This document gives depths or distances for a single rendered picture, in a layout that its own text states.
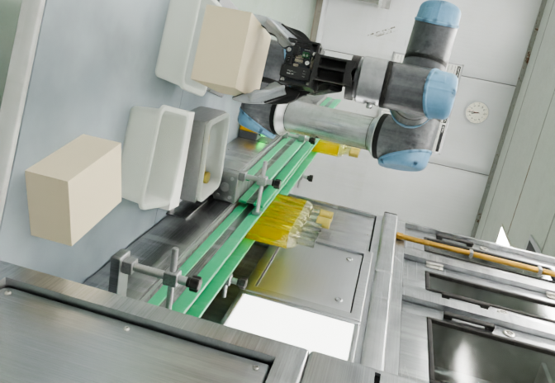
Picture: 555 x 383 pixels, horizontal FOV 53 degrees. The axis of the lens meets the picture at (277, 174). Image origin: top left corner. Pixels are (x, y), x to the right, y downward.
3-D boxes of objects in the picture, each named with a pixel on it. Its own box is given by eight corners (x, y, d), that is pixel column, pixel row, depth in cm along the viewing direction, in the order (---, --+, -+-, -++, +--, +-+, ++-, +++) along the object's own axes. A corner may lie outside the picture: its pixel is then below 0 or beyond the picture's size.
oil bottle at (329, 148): (300, 148, 270) (356, 161, 266) (301, 137, 269) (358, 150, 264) (302, 146, 276) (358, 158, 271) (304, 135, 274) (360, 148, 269)
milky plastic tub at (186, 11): (144, 79, 121) (181, 87, 119) (165, -22, 120) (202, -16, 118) (173, 91, 138) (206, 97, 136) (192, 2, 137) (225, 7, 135)
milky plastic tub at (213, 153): (168, 197, 147) (199, 205, 145) (177, 115, 140) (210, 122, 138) (192, 179, 163) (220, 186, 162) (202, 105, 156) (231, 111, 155)
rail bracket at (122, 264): (78, 309, 105) (187, 342, 101) (83, 229, 100) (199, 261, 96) (92, 297, 110) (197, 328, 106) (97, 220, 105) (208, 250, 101)
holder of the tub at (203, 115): (165, 215, 149) (192, 221, 147) (176, 115, 140) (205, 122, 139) (189, 195, 165) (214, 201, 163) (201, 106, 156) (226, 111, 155)
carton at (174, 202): (145, 204, 134) (168, 210, 133) (162, 107, 130) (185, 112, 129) (156, 200, 140) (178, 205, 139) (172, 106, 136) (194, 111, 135)
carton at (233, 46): (206, 4, 87) (251, 12, 86) (232, 29, 103) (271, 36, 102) (190, 78, 88) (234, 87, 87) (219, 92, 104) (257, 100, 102)
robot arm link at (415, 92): (443, 127, 91) (451, 117, 82) (377, 113, 93) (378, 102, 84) (454, 81, 91) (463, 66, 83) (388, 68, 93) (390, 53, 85)
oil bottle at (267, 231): (225, 234, 165) (295, 252, 161) (228, 216, 163) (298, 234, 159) (231, 227, 170) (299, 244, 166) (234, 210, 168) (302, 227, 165)
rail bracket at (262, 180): (233, 210, 164) (272, 220, 162) (240, 157, 159) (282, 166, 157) (235, 207, 167) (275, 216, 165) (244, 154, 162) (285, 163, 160)
